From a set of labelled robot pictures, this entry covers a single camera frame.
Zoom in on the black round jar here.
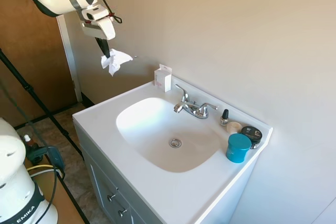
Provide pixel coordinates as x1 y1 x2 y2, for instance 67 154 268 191
240 126 263 150

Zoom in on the white tissue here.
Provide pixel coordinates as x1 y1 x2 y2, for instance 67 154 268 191
100 48 133 77

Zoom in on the chrome two-handle faucet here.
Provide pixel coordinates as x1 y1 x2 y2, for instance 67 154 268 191
173 84 218 120

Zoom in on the dark baseboard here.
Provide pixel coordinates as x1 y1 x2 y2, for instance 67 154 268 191
80 92 96 109

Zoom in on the grey vanity cabinet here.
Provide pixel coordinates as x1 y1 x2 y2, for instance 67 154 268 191
75 123 259 224

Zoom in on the white door frame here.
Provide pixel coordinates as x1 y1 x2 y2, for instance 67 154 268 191
56 14 83 103

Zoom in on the brown wooden door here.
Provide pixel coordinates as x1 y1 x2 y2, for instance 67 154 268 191
0 0 79 127

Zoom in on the nail polish bottle black cap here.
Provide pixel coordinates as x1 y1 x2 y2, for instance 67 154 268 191
219 109 231 126

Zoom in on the brown dropper bottle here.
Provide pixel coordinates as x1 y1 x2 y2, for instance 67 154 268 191
23 134 36 148

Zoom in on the white vanity sink top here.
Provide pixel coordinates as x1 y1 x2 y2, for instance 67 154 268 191
72 75 274 224

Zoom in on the teal round jar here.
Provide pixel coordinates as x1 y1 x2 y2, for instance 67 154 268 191
225 133 252 164

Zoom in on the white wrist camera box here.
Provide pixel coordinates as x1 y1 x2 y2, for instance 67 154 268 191
80 4 110 23

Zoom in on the black tripod stand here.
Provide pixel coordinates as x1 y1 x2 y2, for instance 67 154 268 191
0 48 85 161

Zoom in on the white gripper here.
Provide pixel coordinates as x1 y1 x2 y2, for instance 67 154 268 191
81 17 117 58

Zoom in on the round beige soap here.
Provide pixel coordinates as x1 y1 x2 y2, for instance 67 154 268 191
226 121 243 133

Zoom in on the black power adapter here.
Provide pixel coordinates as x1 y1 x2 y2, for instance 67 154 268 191
26 146 66 170

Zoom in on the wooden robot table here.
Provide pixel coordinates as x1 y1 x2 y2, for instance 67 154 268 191
39 153 91 224

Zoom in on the yellow cable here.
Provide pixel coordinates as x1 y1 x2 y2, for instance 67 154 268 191
27 164 55 172

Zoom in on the small white cardboard box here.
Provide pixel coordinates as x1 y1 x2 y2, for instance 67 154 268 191
153 63 173 93

